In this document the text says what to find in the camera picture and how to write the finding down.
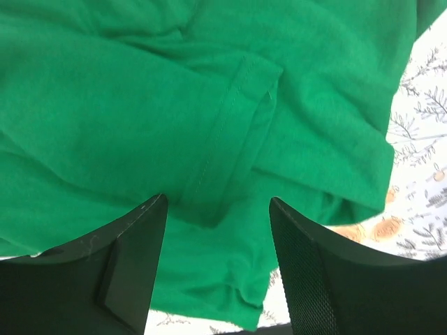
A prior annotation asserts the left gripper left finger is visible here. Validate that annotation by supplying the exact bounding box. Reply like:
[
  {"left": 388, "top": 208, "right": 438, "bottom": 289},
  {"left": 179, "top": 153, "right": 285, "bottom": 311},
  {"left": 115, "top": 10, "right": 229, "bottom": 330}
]
[{"left": 1, "top": 195, "right": 168, "bottom": 335}]

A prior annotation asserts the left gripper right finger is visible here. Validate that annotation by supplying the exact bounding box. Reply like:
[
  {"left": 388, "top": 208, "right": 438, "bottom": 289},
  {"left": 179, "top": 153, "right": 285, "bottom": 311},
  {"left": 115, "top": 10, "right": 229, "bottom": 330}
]
[{"left": 269, "top": 198, "right": 446, "bottom": 335}]

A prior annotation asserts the green t shirt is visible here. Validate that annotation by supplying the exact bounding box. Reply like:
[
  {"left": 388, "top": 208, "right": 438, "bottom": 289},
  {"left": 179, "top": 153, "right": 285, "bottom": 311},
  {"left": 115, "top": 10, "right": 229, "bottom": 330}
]
[{"left": 1, "top": 1, "right": 446, "bottom": 329}]

